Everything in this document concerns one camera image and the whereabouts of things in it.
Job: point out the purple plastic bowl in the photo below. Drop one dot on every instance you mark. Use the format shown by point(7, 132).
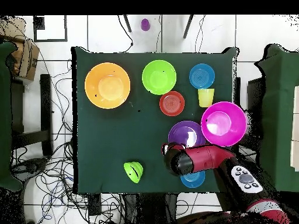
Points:
point(184, 133)

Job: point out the pink plastic bowl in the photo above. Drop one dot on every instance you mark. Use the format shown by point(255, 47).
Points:
point(222, 123)

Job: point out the small green plastic bowl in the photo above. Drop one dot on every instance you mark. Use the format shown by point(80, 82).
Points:
point(133, 171)

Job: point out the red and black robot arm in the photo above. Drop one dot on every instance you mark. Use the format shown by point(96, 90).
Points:
point(210, 158)

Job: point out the blue plastic bowl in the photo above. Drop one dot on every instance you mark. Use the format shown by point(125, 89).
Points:
point(201, 76)
point(193, 180)

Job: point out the red plastic bowl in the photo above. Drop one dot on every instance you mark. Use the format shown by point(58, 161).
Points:
point(172, 103)

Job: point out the yellow plastic cup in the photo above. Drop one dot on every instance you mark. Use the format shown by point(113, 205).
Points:
point(206, 98)

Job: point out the large green plastic bowl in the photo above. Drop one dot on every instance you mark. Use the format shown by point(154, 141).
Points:
point(159, 77)

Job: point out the dark green table cloth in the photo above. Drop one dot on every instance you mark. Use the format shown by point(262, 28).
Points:
point(105, 140)

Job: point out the orange plastic bowl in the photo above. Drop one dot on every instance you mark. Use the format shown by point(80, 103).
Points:
point(107, 85)

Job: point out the green cloth side table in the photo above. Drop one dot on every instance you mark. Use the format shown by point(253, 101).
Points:
point(280, 116)
point(4, 116)

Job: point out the white box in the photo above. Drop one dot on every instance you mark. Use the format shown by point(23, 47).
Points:
point(295, 140)

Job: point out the black tripod leg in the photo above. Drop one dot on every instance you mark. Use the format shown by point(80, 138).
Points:
point(188, 26)
point(127, 23)

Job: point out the purple plastic cup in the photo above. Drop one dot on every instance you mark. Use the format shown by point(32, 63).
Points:
point(145, 25)

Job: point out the black stand base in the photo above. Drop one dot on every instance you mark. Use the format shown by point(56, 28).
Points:
point(30, 166)

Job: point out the cardboard box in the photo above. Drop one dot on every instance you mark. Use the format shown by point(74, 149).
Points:
point(28, 60)

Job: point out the black chair frame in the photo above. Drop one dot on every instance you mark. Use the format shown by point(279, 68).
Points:
point(45, 105)

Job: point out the black square frame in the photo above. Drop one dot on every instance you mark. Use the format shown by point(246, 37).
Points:
point(66, 28)

